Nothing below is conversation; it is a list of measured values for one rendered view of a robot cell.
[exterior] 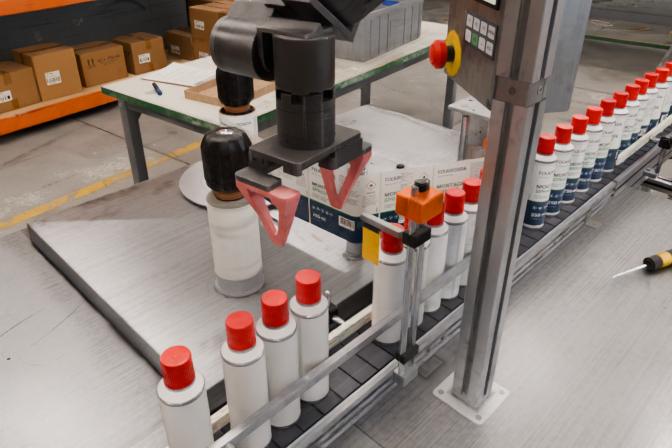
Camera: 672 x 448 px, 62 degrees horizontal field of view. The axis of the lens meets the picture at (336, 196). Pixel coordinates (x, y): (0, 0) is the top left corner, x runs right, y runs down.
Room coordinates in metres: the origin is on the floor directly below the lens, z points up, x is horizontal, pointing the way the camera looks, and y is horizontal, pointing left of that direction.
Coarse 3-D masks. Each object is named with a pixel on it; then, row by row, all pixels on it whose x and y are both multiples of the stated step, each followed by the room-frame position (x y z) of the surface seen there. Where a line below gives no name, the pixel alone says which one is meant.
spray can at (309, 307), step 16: (304, 272) 0.59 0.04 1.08; (304, 288) 0.56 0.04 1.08; (320, 288) 0.57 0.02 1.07; (304, 304) 0.56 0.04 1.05; (320, 304) 0.57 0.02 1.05; (304, 320) 0.55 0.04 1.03; (320, 320) 0.56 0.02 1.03; (304, 336) 0.55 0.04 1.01; (320, 336) 0.56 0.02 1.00; (304, 352) 0.55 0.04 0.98; (320, 352) 0.56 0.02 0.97; (304, 368) 0.55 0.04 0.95; (320, 384) 0.56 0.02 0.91; (304, 400) 0.56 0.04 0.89; (320, 400) 0.56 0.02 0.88
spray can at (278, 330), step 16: (272, 304) 0.52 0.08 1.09; (272, 320) 0.52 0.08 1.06; (288, 320) 0.53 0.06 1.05; (272, 336) 0.51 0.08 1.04; (288, 336) 0.52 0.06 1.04; (272, 352) 0.51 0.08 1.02; (288, 352) 0.52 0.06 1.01; (272, 368) 0.51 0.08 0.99; (288, 368) 0.52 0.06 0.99; (272, 384) 0.51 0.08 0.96; (288, 384) 0.52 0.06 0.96; (288, 416) 0.51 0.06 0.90
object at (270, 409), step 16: (448, 272) 0.75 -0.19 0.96; (432, 288) 0.71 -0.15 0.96; (384, 320) 0.64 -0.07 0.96; (368, 336) 0.60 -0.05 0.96; (336, 352) 0.57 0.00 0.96; (352, 352) 0.58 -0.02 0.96; (320, 368) 0.54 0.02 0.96; (304, 384) 0.51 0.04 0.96; (272, 400) 0.49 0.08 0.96; (288, 400) 0.49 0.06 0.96; (256, 416) 0.46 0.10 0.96; (272, 416) 0.48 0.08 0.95; (240, 432) 0.44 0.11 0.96
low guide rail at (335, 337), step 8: (360, 312) 0.71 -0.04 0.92; (368, 312) 0.71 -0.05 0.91; (352, 320) 0.69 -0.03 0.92; (360, 320) 0.69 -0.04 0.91; (368, 320) 0.71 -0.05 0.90; (344, 328) 0.67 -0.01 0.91; (352, 328) 0.68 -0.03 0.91; (336, 336) 0.65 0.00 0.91; (344, 336) 0.67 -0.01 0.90; (336, 344) 0.65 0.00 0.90; (224, 408) 0.52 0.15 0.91; (216, 416) 0.50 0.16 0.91; (224, 416) 0.51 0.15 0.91; (216, 424) 0.50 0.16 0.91; (224, 424) 0.50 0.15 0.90
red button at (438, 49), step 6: (438, 42) 0.74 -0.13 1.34; (444, 42) 0.74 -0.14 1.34; (432, 48) 0.74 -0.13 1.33; (438, 48) 0.73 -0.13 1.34; (444, 48) 0.73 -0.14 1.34; (450, 48) 0.74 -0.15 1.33; (432, 54) 0.74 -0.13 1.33; (438, 54) 0.73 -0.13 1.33; (444, 54) 0.73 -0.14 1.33; (450, 54) 0.73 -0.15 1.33; (432, 60) 0.73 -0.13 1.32; (438, 60) 0.73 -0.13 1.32; (444, 60) 0.72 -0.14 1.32; (450, 60) 0.74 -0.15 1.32; (438, 66) 0.73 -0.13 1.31; (444, 66) 0.73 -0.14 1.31
